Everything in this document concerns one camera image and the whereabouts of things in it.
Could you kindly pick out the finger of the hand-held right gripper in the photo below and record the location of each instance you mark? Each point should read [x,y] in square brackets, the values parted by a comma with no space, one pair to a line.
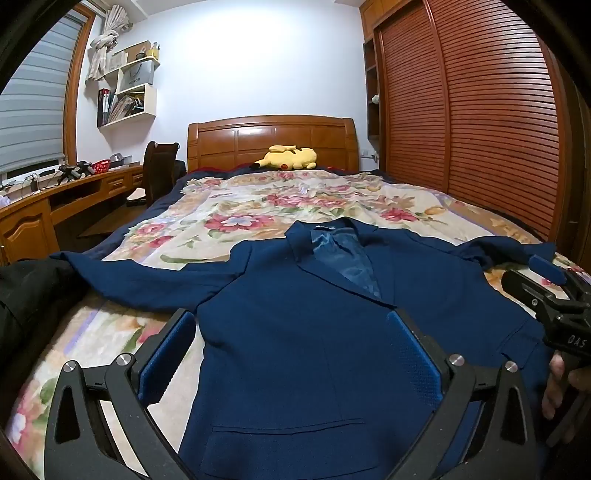
[547,266]
[521,286]

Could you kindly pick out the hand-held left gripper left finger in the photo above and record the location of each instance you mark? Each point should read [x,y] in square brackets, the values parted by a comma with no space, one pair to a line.
[166,355]

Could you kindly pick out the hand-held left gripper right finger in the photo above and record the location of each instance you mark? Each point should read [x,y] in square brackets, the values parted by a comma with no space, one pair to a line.
[415,360]

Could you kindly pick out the navy blue suit jacket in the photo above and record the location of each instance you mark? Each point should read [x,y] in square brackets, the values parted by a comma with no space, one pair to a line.
[300,323]

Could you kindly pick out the black clothes pile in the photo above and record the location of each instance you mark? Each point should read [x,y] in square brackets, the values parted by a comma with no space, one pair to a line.
[27,295]

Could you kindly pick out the person's right hand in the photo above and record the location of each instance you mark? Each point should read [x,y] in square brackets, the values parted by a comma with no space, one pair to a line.
[554,392]

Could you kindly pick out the floral blanket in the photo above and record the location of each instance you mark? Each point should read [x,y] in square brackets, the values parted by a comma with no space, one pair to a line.
[231,217]

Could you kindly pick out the wooden louvered wardrobe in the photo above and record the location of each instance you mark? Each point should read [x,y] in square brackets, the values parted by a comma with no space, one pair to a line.
[485,115]

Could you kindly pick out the dark office chair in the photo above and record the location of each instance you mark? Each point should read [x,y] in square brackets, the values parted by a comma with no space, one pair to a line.
[157,170]

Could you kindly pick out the wooden desk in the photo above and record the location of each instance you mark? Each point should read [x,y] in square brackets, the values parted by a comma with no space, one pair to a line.
[23,226]

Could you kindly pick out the red basket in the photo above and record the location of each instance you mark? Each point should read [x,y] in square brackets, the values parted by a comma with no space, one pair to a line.
[101,167]

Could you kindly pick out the grey object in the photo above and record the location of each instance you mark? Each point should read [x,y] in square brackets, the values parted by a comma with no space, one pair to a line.
[120,160]

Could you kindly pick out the wooden open shelf column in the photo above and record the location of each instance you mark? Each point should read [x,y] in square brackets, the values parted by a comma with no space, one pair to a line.
[371,120]

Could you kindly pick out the yellow plush toy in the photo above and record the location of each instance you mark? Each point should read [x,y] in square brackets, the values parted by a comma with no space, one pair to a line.
[291,158]

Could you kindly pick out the row of books and folders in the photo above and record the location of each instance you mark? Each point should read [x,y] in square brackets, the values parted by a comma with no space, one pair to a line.
[120,106]

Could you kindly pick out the grey paper bag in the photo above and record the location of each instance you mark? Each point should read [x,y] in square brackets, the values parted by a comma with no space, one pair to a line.
[136,76]

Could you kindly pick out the grey window blind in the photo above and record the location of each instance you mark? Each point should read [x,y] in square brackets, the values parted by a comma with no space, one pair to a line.
[32,106]

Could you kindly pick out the yellow pen cup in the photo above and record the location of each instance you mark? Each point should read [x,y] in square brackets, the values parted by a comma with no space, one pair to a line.
[153,53]

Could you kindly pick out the tied cream curtain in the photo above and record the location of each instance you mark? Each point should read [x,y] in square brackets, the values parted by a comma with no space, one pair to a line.
[104,50]

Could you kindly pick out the wall socket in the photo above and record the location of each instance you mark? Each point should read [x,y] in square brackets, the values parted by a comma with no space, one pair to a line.
[369,153]

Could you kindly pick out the white wall shelf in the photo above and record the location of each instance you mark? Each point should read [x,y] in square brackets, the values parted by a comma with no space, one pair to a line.
[150,99]

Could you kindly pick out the wooden window frame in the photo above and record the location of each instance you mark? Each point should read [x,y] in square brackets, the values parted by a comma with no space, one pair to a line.
[74,92]

